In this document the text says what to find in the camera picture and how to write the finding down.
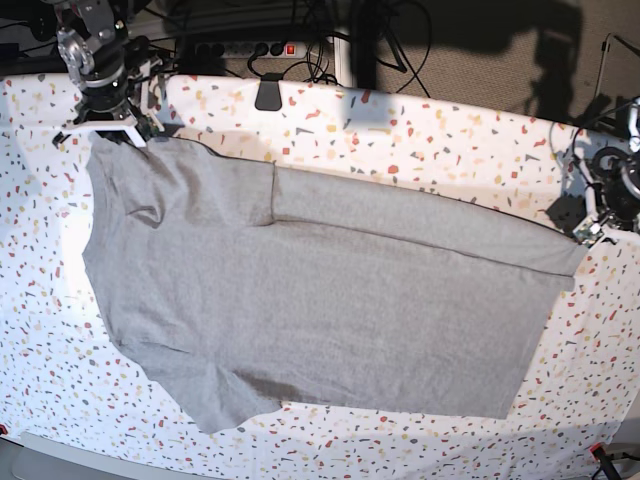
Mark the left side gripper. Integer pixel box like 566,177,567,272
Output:
567,146,639,245

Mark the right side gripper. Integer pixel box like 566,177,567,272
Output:
52,37,178,148

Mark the grey T-shirt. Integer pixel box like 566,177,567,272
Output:
83,139,586,433

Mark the black table clamp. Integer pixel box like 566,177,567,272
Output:
254,73,283,112

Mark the white power strip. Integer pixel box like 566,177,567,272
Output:
194,41,308,59

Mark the thin metal stand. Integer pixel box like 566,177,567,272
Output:
593,32,639,98

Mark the red clamp bottom right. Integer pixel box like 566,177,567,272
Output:
589,443,622,480

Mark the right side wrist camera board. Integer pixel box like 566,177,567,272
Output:
136,113,165,141

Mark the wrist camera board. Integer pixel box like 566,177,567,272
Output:
572,216,603,248
136,113,165,141

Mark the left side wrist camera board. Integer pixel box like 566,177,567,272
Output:
572,216,603,248

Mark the grey table frame leg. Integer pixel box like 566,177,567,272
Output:
333,37,357,88

